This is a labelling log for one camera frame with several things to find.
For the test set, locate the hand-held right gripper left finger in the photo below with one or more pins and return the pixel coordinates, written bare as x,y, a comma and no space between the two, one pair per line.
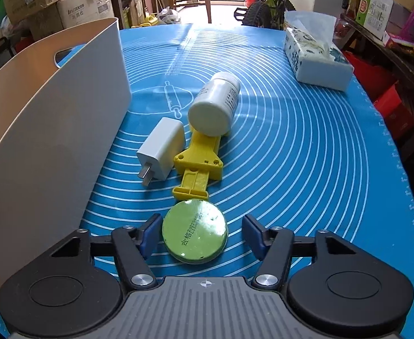
150,235

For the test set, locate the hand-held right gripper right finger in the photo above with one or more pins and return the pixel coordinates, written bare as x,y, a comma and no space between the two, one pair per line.
254,236

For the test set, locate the round metal tin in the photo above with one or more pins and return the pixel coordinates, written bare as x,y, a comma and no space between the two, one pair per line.
193,233

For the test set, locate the beige plastic storage basket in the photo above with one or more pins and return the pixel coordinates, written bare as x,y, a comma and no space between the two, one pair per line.
51,148

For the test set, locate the yellow plastic tool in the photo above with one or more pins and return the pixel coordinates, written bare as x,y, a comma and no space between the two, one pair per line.
200,155

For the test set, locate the blue silicone baking mat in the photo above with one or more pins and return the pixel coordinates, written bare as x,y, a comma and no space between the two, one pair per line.
299,148

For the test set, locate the white pill bottle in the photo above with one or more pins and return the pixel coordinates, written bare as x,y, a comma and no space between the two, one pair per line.
210,113

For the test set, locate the patterned tissue pack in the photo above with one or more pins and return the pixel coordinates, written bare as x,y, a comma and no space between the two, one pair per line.
320,67

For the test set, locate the red paper bag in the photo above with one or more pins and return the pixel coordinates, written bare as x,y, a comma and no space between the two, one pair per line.
376,77

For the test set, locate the yellow plastic toy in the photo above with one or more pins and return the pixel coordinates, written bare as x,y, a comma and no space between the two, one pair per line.
145,21

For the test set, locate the white plastic bag on floor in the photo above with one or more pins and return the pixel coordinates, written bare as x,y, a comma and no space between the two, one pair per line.
168,16

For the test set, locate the green and black bicycle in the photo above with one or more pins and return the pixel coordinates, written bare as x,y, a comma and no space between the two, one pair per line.
260,14

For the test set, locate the dark wooden bench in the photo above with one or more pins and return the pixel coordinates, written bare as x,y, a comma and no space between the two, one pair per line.
405,67

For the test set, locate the small brown cardboard box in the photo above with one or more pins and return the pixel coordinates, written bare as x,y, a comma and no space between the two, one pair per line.
134,3

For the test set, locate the white printed cardboard box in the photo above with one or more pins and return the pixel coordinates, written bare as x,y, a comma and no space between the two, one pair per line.
86,9

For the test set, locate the cooking oil bottle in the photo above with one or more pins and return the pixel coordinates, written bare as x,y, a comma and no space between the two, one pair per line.
352,5

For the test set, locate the green and white carton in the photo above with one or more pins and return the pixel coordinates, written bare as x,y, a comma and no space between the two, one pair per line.
375,12

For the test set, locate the white wall charger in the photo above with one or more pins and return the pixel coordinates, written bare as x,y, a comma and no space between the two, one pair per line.
161,148

